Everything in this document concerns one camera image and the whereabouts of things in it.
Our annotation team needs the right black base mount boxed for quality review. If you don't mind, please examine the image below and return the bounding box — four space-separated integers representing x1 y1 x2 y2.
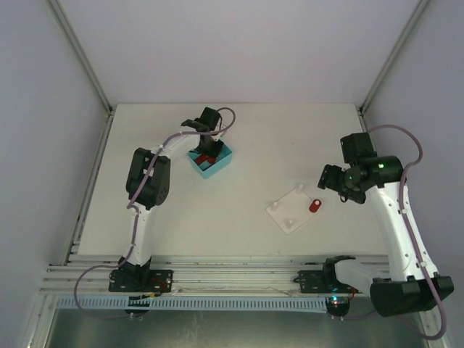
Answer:
293 255 355 294

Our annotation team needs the left aluminium corner post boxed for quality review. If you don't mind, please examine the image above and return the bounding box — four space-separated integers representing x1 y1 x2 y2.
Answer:
46 0 113 115

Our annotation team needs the right aluminium corner post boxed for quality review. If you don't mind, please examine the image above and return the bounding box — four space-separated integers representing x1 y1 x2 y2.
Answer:
357 0 432 117

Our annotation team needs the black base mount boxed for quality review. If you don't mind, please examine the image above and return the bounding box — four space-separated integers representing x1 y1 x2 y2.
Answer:
108 265 173 294
293 255 355 294

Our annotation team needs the light blue cable duct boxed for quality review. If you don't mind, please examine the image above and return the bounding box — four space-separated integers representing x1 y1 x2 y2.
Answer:
78 295 326 314

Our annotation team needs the red large spring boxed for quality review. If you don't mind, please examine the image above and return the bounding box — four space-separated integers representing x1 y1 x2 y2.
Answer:
309 199 322 213

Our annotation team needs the aluminium corner post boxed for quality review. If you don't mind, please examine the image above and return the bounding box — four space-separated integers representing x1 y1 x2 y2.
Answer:
357 0 432 117
46 0 113 115

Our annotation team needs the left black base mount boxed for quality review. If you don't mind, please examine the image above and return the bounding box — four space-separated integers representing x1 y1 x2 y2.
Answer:
108 265 173 294

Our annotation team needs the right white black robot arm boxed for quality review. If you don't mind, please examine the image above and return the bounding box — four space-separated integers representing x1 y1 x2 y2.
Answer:
318 133 455 317

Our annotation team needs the aluminium rail frame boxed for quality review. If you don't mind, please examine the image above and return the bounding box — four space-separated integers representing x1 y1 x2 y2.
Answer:
39 253 434 297

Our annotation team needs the teal plastic bin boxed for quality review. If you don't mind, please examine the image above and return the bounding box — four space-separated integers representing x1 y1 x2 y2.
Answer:
188 144 233 179

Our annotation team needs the white peg base plate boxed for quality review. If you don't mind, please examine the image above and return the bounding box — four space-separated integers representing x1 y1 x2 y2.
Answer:
265 183 315 236

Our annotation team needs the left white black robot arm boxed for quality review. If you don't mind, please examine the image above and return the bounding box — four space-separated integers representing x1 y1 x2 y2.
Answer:
120 107 236 267

